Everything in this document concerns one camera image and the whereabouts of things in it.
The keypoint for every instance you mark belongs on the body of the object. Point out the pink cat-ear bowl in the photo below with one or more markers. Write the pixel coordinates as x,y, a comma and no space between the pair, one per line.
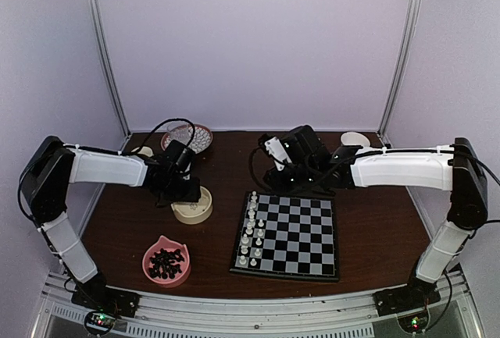
169,245

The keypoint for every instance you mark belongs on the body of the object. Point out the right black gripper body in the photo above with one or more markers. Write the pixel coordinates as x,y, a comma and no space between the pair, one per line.
304,176

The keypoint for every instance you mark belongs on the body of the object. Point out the cream cat-ear bowl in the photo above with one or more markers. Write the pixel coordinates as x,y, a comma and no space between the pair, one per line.
193,213

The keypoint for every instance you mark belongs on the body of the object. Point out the pile of black chess pieces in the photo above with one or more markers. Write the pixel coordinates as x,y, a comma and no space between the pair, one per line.
166,264

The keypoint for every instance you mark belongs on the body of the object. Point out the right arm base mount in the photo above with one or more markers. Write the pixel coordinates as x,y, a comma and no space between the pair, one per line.
402,299

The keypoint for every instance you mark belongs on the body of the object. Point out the aluminium frame post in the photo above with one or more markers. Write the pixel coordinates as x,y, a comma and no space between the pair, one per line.
106,65
409,29

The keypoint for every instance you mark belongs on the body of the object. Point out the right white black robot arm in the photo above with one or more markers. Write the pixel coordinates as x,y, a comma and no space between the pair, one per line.
453,168

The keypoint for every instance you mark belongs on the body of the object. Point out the black white chessboard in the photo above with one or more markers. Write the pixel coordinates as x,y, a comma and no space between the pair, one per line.
299,241

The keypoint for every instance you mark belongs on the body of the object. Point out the patterned ceramic plate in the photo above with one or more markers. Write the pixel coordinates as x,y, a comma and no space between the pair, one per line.
201,138

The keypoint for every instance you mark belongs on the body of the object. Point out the left aluminium frame post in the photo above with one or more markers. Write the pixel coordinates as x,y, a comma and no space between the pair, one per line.
106,65

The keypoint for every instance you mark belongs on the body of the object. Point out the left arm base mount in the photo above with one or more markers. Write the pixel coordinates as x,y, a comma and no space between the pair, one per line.
119,303

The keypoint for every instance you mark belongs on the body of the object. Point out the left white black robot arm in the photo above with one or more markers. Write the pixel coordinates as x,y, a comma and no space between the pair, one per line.
55,165

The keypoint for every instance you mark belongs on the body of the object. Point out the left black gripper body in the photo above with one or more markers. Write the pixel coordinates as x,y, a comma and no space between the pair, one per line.
176,191

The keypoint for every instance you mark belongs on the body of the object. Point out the aluminium front rail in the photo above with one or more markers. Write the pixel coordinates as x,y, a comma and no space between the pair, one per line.
341,315

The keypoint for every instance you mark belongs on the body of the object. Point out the cream ribbed mug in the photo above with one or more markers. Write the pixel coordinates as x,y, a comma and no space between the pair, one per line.
146,151

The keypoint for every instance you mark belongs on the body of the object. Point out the right aluminium frame post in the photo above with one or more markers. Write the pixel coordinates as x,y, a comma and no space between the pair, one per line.
409,29

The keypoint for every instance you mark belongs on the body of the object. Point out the small cream bowl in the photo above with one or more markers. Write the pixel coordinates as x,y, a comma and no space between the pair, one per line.
352,138

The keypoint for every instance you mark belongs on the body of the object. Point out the clear drinking glass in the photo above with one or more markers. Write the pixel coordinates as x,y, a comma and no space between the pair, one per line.
179,131

